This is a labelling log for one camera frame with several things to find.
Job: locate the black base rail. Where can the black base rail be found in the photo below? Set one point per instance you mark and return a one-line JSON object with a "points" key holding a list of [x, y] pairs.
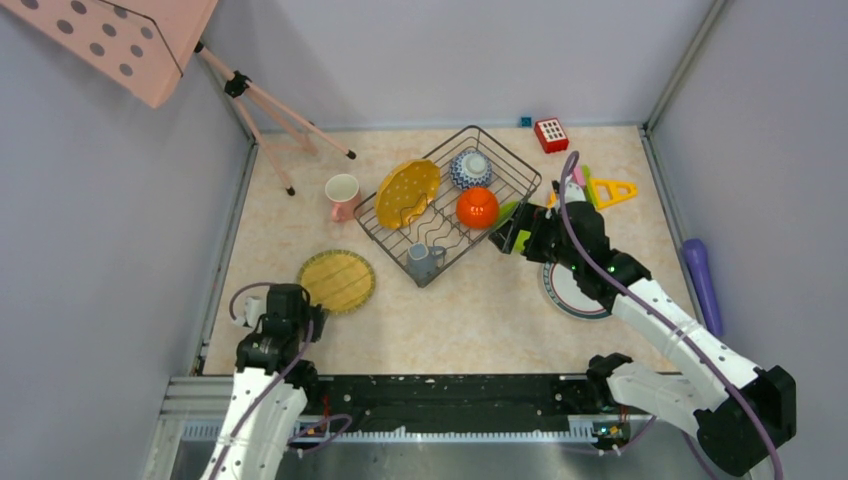
{"points": [[463, 404]]}

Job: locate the white plate green rim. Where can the white plate green rim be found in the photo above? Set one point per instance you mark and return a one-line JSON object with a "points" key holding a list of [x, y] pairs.
{"points": [[561, 288]]}

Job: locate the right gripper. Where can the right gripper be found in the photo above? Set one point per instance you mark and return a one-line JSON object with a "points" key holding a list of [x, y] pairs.
{"points": [[535, 220]]}

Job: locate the yellow triangle toy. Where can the yellow triangle toy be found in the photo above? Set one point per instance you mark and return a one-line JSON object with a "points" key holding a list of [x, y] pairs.
{"points": [[607, 193]]}

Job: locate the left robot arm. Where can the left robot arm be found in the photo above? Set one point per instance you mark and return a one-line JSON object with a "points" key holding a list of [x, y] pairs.
{"points": [[264, 404]]}

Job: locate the red toy block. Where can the red toy block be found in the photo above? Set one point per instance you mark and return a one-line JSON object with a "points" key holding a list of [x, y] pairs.
{"points": [[551, 135]]}

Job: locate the blue red patterned bowl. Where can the blue red patterned bowl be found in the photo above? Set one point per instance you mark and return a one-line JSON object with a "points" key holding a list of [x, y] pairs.
{"points": [[470, 169]]}

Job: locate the grey mug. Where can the grey mug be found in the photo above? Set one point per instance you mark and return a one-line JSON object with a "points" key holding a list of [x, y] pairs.
{"points": [[423, 261]]}

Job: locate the pink toy block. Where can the pink toy block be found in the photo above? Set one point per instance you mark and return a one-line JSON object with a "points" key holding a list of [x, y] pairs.
{"points": [[581, 176]]}

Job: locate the yellow polka dot plate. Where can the yellow polka dot plate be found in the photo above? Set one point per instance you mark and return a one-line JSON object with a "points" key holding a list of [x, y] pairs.
{"points": [[406, 193]]}

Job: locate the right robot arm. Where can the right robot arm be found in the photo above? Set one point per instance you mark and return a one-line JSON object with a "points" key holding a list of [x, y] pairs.
{"points": [[739, 412]]}

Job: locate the purple handle tool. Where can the purple handle tool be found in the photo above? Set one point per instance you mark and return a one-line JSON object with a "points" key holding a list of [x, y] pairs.
{"points": [[696, 258]]}

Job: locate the orange bowl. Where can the orange bowl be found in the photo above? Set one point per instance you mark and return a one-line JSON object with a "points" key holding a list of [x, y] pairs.
{"points": [[477, 208]]}

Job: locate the pink mug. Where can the pink mug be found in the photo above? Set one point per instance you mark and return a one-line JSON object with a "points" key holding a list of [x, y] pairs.
{"points": [[343, 191]]}

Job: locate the pink perforated stand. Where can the pink perforated stand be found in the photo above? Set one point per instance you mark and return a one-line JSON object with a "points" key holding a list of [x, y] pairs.
{"points": [[145, 46]]}

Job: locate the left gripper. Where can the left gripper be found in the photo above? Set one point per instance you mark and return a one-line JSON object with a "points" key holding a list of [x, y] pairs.
{"points": [[316, 315]]}

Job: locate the round bamboo tray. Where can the round bamboo tray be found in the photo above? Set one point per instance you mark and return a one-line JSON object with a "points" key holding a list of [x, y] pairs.
{"points": [[342, 281]]}

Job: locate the black wire dish rack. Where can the black wire dish rack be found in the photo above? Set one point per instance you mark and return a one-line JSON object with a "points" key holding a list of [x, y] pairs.
{"points": [[437, 225]]}

